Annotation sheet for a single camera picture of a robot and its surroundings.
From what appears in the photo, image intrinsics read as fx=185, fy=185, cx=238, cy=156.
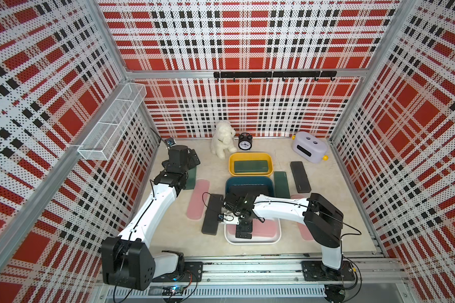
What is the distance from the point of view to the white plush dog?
1.01 meters

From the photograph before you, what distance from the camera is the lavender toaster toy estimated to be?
1061 millimetres

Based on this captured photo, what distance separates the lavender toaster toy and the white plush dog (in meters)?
0.39
